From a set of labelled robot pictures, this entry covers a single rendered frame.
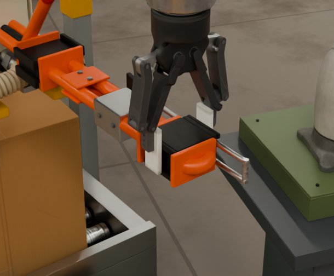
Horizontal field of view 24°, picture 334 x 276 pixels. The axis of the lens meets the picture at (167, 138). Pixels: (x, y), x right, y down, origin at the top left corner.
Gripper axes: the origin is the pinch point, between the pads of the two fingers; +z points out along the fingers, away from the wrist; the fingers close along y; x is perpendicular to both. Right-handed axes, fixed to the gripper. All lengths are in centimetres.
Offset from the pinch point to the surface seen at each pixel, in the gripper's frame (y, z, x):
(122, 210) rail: -31, 62, -63
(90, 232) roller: -22, 67, -65
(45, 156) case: -7, 34, -56
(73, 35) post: -45, 34, -107
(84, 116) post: -46, 61, -107
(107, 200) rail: -30, 62, -69
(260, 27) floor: -233, 122, -228
